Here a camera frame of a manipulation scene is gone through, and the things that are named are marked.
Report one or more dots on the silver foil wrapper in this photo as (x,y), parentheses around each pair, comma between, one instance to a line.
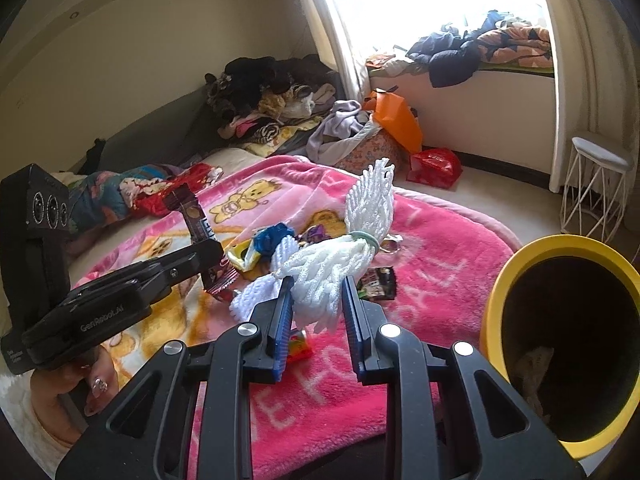
(392,245)

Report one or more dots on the floral quilt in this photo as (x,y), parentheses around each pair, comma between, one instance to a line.
(107,195)

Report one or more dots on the red plastic bag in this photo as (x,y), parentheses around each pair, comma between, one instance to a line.
(435,165)

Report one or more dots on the orange bag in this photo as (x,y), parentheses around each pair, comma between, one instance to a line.
(395,115)

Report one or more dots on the person's left forearm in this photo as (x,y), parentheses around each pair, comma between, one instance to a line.
(30,440)

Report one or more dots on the brown snack bar wrapper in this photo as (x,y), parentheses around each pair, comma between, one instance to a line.
(192,215)

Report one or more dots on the pink printed blanket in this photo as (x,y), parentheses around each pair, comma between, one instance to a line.
(440,270)

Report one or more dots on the orange patterned blanket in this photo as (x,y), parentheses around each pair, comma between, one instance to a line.
(520,42)

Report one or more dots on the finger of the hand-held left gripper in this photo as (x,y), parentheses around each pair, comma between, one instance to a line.
(185,262)

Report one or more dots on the small colourful candy wrapper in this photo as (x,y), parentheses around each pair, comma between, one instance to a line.
(300,347)

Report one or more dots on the yellow crumpled wrapper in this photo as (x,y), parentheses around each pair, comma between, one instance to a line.
(242,257)

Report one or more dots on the yellow trash bin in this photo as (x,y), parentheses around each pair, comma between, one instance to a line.
(500,305)

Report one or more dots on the blue crumpled wrapper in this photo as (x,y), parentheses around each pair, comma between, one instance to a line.
(272,240)

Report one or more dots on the pile of clothes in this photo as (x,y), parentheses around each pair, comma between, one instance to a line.
(260,90)

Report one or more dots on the dark jacket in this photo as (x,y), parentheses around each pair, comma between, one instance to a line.
(450,57)

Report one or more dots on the red printed cloth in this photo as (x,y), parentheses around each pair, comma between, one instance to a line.
(165,195)

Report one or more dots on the white curtain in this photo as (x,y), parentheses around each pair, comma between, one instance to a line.
(345,35)

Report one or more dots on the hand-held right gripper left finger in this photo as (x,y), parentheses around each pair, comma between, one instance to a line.
(281,330)

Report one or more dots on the floral storage box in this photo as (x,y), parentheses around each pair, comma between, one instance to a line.
(375,152)

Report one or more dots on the purple snack wrapper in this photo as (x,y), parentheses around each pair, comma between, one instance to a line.
(315,232)

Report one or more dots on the dark snack packet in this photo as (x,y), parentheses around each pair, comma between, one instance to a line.
(378,282)

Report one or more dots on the person's left hand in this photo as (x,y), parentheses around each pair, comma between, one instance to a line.
(55,395)

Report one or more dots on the grey garment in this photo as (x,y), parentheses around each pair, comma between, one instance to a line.
(332,127)

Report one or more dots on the white foam net sleeve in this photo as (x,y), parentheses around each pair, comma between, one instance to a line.
(320,270)

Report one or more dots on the green rubber band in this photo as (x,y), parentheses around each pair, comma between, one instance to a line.
(363,238)

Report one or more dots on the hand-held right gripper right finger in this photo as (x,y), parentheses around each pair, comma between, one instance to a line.
(352,330)

